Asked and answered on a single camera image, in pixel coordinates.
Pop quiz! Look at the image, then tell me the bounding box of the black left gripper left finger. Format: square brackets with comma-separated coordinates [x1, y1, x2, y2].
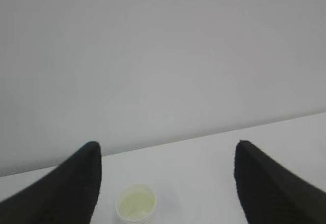
[1, 142, 102, 223]

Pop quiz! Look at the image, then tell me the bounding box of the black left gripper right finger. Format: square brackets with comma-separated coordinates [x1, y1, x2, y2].
[234, 141, 325, 223]

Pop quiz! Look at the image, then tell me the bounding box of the white paper cup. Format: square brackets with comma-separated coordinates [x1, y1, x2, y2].
[115, 184, 157, 224]

